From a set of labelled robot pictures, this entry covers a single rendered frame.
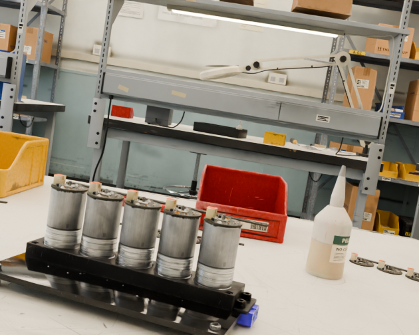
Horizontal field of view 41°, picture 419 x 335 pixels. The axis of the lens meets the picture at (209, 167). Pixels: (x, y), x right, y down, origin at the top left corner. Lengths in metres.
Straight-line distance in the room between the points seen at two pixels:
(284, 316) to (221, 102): 2.22
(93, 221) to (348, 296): 0.22
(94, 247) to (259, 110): 2.23
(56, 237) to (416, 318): 0.27
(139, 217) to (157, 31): 4.48
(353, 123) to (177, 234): 2.29
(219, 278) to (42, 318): 0.11
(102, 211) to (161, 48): 4.44
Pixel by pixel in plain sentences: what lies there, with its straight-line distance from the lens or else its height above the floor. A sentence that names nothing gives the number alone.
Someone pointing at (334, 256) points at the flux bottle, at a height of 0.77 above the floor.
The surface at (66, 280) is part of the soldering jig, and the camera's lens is 0.37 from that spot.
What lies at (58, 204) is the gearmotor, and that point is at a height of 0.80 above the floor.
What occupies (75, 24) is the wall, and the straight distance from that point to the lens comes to 5.00.
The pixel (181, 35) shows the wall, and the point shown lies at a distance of 4.79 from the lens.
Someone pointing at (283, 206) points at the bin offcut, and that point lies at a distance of 0.63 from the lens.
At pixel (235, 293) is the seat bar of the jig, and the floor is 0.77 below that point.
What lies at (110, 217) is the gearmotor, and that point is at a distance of 0.38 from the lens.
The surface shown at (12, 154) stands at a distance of 0.75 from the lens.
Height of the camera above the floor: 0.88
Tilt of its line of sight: 6 degrees down
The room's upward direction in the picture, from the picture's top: 9 degrees clockwise
